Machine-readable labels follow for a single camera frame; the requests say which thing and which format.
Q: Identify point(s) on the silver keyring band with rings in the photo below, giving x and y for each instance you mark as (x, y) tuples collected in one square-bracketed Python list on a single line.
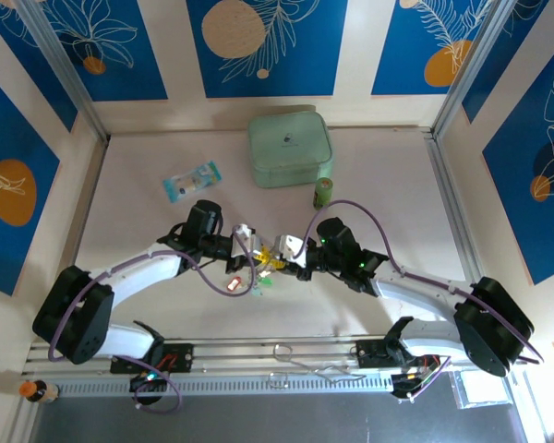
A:
[(270, 273)]

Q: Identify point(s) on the bright green key tag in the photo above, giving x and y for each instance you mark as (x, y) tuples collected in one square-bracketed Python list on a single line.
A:
[(265, 280)]

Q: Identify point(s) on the red key tag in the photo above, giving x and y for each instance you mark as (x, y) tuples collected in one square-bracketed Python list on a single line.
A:
[(233, 283)]

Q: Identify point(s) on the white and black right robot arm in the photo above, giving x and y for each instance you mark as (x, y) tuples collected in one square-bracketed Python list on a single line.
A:
[(415, 295)]

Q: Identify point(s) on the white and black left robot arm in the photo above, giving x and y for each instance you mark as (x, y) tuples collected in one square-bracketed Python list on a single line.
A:
[(143, 267)]

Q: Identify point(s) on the light blue wipes packet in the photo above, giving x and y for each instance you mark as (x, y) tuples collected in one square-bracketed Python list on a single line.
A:
[(191, 181)]

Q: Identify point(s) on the small green bottle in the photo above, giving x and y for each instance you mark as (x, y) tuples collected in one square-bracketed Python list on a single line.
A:
[(323, 194)]

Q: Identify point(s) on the mint green zip case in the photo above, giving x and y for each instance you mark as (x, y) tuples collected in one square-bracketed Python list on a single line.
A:
[(288, 147)]

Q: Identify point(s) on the clear plastic bag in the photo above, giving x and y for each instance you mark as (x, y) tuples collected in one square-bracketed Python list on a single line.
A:
[(482, 392)]

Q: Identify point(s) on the bottle with orange cap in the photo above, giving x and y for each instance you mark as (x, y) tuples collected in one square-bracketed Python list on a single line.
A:
[(39, 391)]

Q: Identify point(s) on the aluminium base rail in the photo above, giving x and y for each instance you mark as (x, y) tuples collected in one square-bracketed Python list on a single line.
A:
[(240, 347)]

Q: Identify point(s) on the aluminium table side rail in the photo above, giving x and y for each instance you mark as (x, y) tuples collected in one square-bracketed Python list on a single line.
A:
[(90, 198), (452, 212)]

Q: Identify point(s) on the aluminium frame post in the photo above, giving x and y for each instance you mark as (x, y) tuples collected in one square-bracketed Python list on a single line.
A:
[(69, 78), (466, 69)]

